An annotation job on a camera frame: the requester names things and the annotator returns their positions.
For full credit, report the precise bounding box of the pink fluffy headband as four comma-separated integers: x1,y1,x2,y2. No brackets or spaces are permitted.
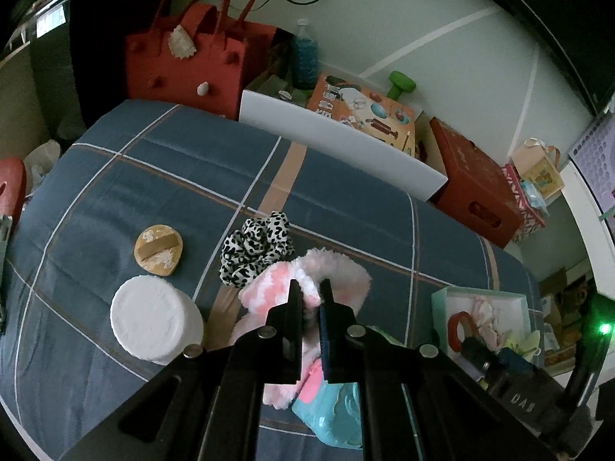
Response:
229,249,371,410

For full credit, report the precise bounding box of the leopard print scrunchie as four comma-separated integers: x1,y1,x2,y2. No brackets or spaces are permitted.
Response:
219,210,294,289

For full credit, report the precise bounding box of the teal plastic case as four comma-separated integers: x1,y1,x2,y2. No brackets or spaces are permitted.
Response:
291,359,363,451

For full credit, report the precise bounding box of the white round cushion puff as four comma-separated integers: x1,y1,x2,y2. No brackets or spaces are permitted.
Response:
110,275,204,365

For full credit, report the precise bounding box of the white open storage box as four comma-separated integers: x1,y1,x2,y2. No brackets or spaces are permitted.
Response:
432,286,542,361

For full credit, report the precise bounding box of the tan round powder puff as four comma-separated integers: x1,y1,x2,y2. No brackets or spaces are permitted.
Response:
133,224,183,277

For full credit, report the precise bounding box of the white shelf unit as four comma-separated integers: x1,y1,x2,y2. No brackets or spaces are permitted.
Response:
560,161,615,300

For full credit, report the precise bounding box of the blue plaid bed cover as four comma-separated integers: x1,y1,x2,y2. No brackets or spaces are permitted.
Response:
1,101,542,460

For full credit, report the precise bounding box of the red patterned gift bag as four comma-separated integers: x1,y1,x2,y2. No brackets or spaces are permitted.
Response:
501,163,546,244

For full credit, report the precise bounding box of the red cardboard box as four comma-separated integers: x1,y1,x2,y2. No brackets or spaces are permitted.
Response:
429,118,522,248

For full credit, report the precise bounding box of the beige gift bag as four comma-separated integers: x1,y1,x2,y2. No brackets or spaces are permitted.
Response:
511,138,564,200

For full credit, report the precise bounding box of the lavender perforated basket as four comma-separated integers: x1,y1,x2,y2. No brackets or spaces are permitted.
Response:
568,111,615,235

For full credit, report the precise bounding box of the pink perforated stool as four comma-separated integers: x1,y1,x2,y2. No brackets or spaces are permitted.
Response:
0,157,27,230

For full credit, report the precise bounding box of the orange toy box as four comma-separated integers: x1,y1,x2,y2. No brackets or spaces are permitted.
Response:
306,74,417,157

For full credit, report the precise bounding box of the green dumbbell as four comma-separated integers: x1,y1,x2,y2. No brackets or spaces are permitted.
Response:
387,71,417,101

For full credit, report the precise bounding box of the red felt handbag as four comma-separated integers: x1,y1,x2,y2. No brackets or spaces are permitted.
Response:
125,0,294,120

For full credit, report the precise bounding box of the blue water bottle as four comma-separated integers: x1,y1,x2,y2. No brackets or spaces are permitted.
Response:
294,18,319,90

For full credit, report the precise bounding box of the red ring toy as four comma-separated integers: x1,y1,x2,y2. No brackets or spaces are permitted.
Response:
447,311,476,353

